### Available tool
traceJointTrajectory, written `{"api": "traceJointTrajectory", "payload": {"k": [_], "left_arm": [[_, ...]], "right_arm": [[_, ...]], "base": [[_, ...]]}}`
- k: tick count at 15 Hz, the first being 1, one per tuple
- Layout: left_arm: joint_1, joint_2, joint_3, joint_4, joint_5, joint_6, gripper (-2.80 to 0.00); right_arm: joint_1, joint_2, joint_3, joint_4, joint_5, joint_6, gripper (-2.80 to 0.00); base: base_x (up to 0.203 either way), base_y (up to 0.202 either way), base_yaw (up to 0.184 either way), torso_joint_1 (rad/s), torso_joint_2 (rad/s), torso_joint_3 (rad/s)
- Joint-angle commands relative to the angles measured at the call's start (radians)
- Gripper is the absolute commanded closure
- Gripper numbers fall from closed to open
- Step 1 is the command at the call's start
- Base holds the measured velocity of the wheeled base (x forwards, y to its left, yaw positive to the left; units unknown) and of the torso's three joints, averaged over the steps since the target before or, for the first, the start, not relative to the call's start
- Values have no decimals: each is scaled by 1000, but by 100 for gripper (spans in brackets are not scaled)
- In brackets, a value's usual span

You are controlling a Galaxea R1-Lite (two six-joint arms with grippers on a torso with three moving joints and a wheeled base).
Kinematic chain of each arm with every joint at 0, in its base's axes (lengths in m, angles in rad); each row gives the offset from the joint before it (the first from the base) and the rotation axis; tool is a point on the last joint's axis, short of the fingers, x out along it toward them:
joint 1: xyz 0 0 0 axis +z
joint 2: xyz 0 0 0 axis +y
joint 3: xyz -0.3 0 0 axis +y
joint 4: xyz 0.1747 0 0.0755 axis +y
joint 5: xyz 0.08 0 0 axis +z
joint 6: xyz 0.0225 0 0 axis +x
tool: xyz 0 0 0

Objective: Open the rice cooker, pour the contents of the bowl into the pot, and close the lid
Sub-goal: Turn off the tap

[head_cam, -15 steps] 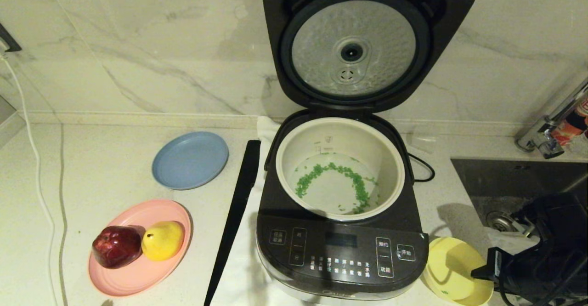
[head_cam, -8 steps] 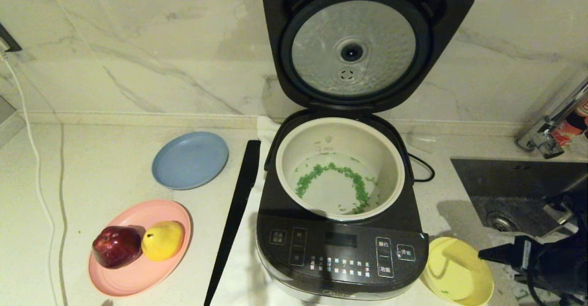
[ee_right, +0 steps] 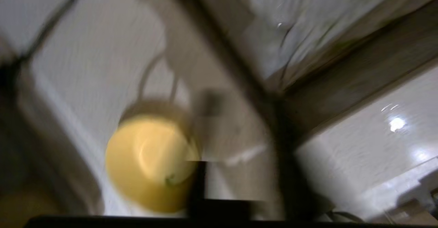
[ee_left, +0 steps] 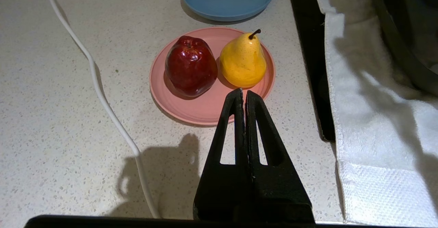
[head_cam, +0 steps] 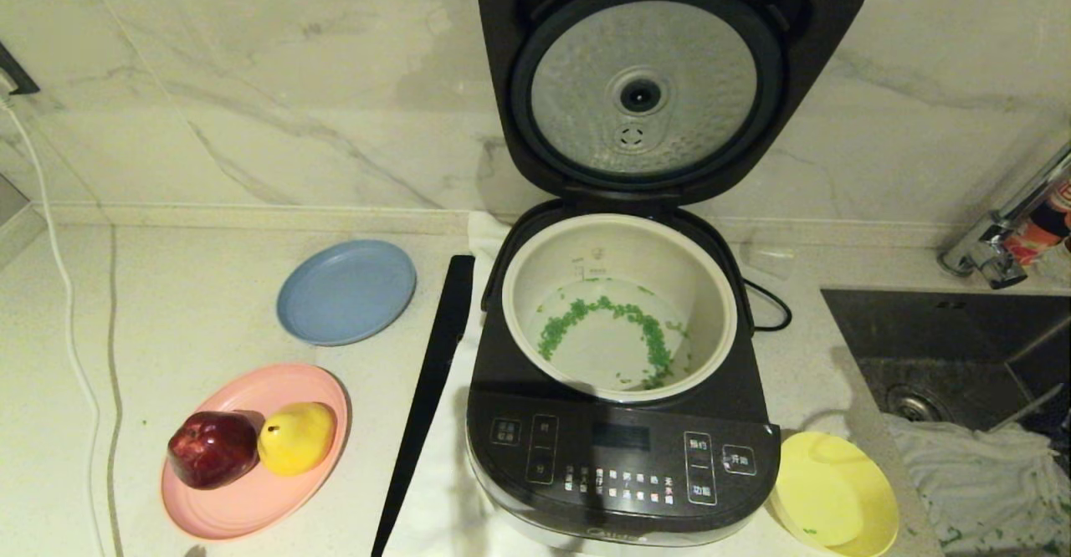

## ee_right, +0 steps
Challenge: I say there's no black power cord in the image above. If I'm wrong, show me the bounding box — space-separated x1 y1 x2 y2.
19 0 82 64

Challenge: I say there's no white towel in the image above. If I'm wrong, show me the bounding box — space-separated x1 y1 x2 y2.
19 64 117 216

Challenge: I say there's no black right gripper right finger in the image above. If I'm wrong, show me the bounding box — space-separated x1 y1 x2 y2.
269 96 319 220

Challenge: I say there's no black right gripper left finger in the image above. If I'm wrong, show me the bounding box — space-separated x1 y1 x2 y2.
186 89 266 219

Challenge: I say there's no yellow bowl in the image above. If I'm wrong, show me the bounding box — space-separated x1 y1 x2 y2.
105 113 202 214

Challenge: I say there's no steel sink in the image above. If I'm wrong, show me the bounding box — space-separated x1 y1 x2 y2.
164 0 438 139

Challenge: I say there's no white crumpled cloth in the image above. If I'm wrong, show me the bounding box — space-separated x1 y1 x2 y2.
229 0 416 81

